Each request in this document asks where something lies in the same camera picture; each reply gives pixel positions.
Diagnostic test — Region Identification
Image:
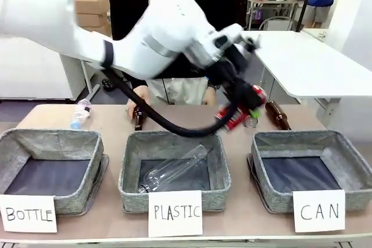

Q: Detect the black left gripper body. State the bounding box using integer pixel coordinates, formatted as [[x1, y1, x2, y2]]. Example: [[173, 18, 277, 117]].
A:
[[229, 78, 266, 112]]

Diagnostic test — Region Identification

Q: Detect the brown glass bottle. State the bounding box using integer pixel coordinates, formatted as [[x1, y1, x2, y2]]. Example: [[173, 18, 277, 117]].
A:
[[133, 105, 145, 131], [264, 100, 292, 131]]

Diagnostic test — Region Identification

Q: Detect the crushed red soda can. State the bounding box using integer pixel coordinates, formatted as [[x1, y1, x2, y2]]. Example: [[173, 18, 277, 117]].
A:
[[214, 106, 237, 123], [224, 114, 250, 131]]

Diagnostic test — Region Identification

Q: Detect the grey felt basket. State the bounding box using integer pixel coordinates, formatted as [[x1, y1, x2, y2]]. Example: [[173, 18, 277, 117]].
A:
[[118, 130, 232, 213], [250, 130, 372, 214], [0, 128, 105, 215]]

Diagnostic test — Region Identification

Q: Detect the paper label reading can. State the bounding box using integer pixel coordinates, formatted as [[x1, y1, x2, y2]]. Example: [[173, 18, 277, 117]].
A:
[[292, 189, 346, 233]]

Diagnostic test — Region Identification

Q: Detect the person's left hand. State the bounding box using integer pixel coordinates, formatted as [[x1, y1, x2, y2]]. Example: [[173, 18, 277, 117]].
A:
[[202, 85, 218, 106]]

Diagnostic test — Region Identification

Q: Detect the person's right hand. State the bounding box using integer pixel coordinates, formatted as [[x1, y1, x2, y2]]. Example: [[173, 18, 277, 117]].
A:
[[125, 85, 152, 118]]

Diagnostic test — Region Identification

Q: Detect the clear glass jar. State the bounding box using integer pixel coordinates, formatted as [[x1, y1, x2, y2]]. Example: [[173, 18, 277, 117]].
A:
[[243, 115, 260, 129]]

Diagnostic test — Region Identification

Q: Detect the white folding table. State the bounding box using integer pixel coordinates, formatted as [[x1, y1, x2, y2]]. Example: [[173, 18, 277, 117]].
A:
[[240, 29, 372, 121]]

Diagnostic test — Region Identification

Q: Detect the grey metal chair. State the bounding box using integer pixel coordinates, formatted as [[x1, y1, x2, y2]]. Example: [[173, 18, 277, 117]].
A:
[[257, 15, 295, 31]]

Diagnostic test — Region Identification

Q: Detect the large clear plastic bottle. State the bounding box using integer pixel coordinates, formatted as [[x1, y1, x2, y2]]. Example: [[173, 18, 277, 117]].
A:
[[137, 143, 215, 194]]

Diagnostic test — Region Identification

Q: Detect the cluttered background workbench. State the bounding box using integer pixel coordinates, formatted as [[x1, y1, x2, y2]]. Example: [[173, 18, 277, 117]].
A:
[[246, 0, 305, 31]]

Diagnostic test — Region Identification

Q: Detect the paper label reading plastic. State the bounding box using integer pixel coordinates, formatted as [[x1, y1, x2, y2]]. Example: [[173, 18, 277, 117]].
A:
[[147, 190, 203, 238]]

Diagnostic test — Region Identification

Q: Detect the person in black top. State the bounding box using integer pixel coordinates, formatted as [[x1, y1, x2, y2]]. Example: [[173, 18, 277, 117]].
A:
[[98, 0, 237, 106]]

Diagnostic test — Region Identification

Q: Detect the crumpled clear plastic bottle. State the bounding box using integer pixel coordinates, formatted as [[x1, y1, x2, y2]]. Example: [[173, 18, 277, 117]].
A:
[[70, 99, 93, 130]]

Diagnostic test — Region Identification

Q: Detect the small cardboard box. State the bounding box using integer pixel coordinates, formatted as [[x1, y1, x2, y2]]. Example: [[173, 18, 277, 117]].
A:
[[75, 12, 112, 28]]

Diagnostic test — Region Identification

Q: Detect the white cabinet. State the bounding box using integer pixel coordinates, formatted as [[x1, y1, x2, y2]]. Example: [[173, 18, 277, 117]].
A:
[[0, 36, 90, 101]]

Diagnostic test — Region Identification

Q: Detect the paper label reading bottle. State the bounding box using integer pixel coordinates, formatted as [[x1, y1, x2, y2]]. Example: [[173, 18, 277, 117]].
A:
[[0, 193, 58, 234]]

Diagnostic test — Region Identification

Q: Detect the black corrugated cable hose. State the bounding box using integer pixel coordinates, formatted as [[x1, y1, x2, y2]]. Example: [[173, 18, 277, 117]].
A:
[[102, 67, 242, 138]]

